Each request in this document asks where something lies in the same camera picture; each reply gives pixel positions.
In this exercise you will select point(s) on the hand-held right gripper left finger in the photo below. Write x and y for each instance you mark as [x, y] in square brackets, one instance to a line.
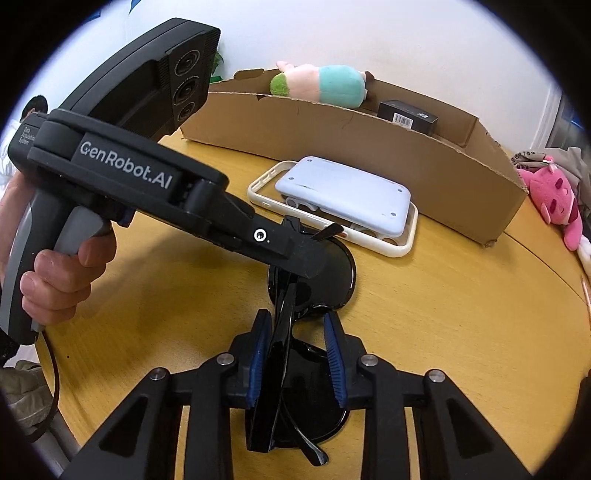
[261, 360]

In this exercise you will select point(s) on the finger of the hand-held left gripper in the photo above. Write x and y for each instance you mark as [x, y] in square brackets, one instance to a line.
[277, 249]

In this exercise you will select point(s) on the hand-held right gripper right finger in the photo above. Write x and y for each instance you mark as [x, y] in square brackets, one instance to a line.
[334, 364]

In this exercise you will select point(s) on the black sunglasses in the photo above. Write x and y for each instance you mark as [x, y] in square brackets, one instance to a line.
[339, 281]

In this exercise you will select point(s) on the light blue device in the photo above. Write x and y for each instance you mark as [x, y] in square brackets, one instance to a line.
[341, 189]

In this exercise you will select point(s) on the white phone case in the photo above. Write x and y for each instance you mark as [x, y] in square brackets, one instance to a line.
[413, 230]

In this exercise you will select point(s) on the brown cardboard box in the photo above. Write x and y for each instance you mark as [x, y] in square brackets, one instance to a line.
[415, 152]

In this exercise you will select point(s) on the person's left forearm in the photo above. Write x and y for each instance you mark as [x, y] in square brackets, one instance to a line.
[11, 207]

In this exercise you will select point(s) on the person's left hand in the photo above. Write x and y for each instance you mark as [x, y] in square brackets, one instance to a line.
[60, 286]

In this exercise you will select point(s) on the large green potted plant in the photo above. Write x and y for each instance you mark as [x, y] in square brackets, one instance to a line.
[217, 60]

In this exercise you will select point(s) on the teal and pink plush toy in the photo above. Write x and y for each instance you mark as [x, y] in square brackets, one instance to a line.
[337, 83]

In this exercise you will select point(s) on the small black product box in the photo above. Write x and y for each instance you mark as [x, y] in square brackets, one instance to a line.
[406, 113]

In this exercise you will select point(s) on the person's khaki trousers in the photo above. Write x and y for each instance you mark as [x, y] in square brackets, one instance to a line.
[23, 381]

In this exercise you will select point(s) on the copper rod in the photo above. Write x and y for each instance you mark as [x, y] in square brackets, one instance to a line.
[586, 290]

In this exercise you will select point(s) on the white plush toy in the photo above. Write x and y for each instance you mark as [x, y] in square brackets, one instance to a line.
[585, 249]

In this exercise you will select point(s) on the beige printed cloth bag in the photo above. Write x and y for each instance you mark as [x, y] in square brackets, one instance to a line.
[577, 161]

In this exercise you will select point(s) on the metal door frame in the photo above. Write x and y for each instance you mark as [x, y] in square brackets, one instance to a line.
[558, 120]

